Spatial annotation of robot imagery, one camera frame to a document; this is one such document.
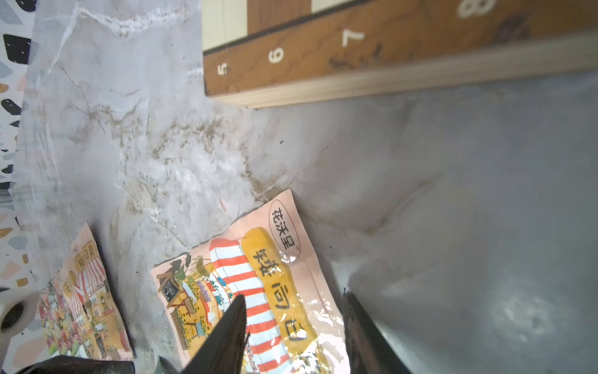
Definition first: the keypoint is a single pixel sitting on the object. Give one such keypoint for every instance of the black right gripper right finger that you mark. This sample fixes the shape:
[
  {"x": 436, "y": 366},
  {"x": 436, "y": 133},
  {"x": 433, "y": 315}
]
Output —
[{"x": 367, "y": 349}]

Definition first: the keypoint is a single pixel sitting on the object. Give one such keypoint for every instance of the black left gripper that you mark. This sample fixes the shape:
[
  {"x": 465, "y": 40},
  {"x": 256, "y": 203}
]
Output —
[{"x": 71, "y": 365}]

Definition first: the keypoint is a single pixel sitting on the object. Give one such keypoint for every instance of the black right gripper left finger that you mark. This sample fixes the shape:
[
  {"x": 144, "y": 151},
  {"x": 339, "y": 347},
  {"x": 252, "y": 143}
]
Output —
[{"x": 223, "y": 351}]

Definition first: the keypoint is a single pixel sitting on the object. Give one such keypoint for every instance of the sunflower seed packet pink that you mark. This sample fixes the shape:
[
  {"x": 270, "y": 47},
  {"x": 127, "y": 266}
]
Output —
[
  {"x": 78, "y": 313},
  {"x": 293, "y": 323}
]

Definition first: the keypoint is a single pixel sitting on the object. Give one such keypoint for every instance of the wooden chessboard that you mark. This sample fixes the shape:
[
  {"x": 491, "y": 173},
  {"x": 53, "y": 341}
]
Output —
[{"x": 261, "y": 54}]

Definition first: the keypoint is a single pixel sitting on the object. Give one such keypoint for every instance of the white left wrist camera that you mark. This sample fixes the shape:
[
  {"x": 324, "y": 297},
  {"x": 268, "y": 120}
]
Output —
[{"x": 18, "y": 309}]

